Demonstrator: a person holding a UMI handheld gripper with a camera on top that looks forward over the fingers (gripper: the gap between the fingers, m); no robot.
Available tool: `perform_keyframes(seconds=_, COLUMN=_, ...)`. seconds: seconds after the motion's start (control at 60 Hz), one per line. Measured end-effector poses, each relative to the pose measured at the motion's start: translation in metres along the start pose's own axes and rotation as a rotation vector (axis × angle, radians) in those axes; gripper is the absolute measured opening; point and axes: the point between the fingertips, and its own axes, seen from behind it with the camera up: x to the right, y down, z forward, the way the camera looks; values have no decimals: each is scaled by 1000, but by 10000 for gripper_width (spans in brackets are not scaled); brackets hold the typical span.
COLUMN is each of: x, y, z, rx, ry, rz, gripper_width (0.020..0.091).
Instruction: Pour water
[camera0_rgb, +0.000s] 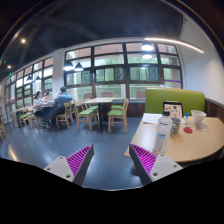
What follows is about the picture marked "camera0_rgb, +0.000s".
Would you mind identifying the pendant ceiling lamps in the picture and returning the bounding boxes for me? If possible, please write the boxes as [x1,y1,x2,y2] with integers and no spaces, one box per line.
[25,41,155,83]

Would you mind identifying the person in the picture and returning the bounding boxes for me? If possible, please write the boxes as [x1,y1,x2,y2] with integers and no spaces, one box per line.
[43,86,74,129]
[32,90,46,118]

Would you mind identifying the wooden chairs with green seats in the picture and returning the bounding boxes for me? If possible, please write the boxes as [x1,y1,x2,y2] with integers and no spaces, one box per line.
[9,98,130,134]

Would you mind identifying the white bowl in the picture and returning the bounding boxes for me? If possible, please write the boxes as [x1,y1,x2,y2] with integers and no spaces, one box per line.
[190,109,207,126]

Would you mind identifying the long linear ceiling light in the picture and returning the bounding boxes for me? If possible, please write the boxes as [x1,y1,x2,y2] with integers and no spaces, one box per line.
[143,37,205,54]

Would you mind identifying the black framed picture stand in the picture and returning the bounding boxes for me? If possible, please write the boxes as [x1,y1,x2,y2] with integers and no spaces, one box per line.
[162,101,184,120]

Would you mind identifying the clear plastic water bottle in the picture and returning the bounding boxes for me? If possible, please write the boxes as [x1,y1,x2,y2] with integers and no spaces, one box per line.
[152,110,174,155]

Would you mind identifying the green bench backrest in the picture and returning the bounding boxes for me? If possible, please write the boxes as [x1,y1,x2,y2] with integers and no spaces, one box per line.
[144,87,206,117]

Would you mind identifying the dark patterned cup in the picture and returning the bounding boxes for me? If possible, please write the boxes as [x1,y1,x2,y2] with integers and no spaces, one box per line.
[170,116,183,135]

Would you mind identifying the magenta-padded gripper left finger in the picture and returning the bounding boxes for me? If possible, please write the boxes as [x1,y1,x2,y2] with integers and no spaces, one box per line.
[43,144,95,187]

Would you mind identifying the wooden dining table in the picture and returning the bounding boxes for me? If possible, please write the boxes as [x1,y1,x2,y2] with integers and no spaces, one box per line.
[82,96,116,131]

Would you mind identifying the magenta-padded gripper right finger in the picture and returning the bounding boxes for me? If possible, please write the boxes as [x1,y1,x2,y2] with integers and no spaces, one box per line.
[128,143,184,186]

